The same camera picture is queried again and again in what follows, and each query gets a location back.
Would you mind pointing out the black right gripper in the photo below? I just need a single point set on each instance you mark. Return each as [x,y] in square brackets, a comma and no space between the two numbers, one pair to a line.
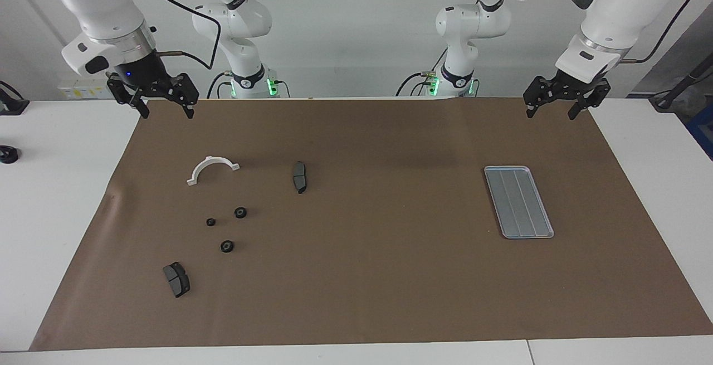
[145,78]

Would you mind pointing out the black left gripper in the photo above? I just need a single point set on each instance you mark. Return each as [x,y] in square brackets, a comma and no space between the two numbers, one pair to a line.
[565,89]

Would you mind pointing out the large black bearing gear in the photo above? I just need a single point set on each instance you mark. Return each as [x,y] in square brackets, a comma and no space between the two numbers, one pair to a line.
[226,246]
[240,212]

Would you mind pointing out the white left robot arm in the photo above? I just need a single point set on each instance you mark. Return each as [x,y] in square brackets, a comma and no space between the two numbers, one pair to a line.
[624,8]

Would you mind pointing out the silver metal tray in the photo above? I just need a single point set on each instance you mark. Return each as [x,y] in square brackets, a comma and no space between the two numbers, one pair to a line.
[518,203]

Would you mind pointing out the black stand leg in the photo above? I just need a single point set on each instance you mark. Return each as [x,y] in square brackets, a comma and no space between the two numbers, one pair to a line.
[682,83]

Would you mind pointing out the blue crate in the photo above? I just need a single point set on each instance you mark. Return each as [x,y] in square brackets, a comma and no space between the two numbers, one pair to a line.
[703,131]

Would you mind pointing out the dark grey brake pad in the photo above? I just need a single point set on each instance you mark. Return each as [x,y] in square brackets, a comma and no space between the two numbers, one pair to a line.
[177,280]
[299,177]

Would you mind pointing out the black table clamp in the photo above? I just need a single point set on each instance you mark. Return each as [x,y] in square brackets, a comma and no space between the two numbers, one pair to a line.
[11,106]

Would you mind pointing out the black round knob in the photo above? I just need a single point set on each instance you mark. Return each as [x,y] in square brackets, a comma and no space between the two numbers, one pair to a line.
[8,155]

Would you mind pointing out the brown paper table mat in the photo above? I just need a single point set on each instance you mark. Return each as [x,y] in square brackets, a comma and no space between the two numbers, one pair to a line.
[362,276]

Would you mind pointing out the white wall socket box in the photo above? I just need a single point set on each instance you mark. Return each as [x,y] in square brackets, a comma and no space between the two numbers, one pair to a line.
[78,91]

